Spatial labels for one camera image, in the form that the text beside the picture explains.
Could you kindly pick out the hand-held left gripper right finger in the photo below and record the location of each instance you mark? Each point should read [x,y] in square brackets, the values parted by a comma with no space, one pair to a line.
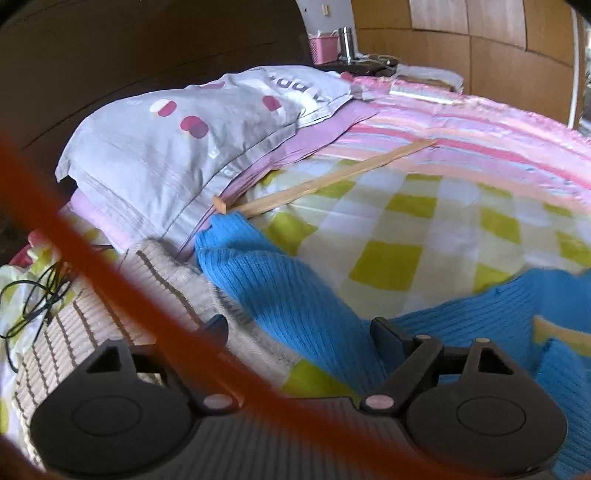
[385,334]

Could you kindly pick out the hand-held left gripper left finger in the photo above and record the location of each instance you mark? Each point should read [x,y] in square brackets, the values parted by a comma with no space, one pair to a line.
[216,328]

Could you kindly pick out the blue ribbed sweater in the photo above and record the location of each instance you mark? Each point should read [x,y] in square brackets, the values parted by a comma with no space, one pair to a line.
[286,295]

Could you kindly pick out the brown striped beige pillow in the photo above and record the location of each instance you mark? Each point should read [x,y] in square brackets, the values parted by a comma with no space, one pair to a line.
[152,272]

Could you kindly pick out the yellow checked blanket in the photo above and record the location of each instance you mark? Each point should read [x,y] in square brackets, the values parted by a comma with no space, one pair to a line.
[415,221]

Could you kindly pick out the wooden stick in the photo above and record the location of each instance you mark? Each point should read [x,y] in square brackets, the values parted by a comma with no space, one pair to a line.
[323,177]

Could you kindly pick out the grey pillow with pink dots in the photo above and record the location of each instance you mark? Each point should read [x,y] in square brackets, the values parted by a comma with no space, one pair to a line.
[184,152]

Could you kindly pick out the pink striped bed sheet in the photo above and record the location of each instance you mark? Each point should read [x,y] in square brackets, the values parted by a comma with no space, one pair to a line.
[461,134]

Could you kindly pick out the white book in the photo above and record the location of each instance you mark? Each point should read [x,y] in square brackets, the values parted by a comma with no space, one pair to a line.
[425,94]

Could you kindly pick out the white folded cloth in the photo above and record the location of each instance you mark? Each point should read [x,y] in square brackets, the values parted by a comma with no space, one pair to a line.
[429,74]

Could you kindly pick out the dark nightstand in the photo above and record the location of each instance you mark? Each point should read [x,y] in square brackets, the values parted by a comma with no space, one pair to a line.
[364,68]

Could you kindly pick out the dark wooden headboard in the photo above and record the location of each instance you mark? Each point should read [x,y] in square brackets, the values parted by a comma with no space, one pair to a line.
[138,55]

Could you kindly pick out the pink plastic basket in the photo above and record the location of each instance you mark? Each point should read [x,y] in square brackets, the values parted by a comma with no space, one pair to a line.
[323,50]

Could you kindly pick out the metal thermos bottle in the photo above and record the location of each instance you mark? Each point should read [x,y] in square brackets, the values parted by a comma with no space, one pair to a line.
[346,44]

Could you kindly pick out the wooden wardrobe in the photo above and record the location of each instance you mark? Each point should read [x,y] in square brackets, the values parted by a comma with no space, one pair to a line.
[485,55]

